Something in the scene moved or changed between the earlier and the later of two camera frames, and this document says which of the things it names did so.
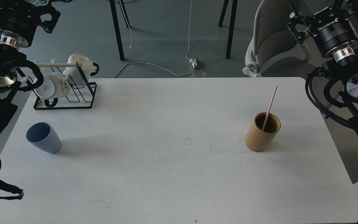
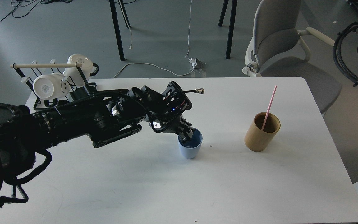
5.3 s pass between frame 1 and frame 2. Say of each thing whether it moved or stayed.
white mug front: stayed
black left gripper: moved
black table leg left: stayed
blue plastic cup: moved
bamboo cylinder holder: stayed
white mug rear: stayed
